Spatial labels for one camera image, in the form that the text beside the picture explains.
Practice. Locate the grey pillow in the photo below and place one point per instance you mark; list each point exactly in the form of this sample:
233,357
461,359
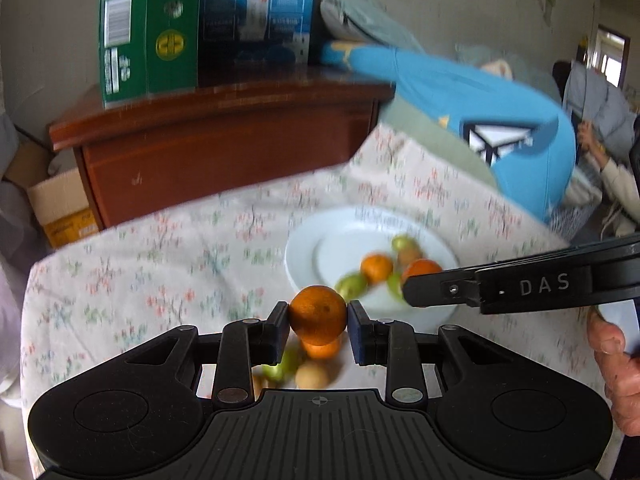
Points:
360,15

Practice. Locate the brown longan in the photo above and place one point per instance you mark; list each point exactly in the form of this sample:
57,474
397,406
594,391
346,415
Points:
311,376

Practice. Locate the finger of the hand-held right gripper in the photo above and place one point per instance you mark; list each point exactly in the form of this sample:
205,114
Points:
440,290

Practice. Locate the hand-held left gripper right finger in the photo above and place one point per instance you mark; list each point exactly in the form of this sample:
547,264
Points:
356,332

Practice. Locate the round green jujube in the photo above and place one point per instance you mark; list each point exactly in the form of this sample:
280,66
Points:
352,285

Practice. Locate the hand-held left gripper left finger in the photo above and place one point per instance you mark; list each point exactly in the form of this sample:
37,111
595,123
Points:
280,332

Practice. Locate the blue carton box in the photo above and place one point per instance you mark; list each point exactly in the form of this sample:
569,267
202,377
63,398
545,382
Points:
255,15

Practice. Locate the sage green sheet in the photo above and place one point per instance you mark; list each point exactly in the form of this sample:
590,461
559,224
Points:
430,145

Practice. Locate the oval green jujube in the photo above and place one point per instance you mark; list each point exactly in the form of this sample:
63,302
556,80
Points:
282,367
405,249

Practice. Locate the person's right hand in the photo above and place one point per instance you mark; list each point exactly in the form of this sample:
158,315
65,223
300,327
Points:
620,390

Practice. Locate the brown wooden cabinet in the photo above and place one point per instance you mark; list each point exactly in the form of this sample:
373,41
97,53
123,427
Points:
225,155

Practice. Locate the cardboard box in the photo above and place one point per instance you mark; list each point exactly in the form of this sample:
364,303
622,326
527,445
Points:
55,200

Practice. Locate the large tangerine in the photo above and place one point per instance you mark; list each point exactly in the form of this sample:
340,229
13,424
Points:
317,315

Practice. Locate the white plate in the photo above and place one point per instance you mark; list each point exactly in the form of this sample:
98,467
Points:
320,255

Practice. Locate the grey padded jacket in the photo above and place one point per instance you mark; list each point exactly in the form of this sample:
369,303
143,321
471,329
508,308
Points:
600,100

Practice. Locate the floral tablecloth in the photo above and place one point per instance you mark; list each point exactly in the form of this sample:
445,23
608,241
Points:
175,270

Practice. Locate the green carton box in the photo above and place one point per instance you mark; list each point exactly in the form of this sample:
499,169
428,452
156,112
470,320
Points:
150,25

